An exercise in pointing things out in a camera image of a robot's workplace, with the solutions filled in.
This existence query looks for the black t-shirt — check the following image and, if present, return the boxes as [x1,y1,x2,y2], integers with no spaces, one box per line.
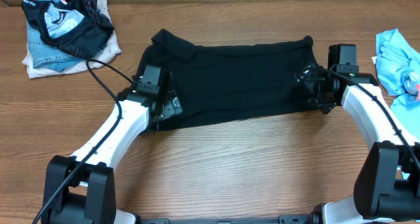
[136,30,316,131]

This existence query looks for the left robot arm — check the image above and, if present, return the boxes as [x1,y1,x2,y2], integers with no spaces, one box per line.
[33,65,182,224]

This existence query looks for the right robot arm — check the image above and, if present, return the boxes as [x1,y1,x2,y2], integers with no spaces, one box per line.
[295,44,419,223]

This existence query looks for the light blue garment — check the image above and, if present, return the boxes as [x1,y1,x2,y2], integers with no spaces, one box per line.
[375,29,419,139]

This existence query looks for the folded white cloth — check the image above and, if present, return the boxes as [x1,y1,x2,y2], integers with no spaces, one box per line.
[22,0,122,79]

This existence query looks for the black and grey jersey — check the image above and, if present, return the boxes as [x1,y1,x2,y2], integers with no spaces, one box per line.
[21,0,114,60]

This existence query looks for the folded blue denim jeans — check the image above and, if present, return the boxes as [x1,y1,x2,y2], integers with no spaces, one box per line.
[22,0,85,72]

